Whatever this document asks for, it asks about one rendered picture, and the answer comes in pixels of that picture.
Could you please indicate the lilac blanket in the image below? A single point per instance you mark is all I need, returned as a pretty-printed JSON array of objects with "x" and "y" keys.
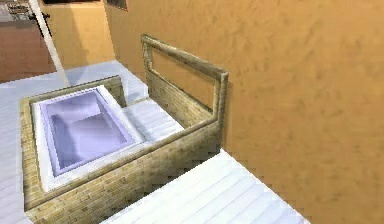
[{"x": 85, "y": 128}]

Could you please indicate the wooden bed frame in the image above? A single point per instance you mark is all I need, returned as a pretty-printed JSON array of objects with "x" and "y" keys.
[{"x": 140, "y": 176}]

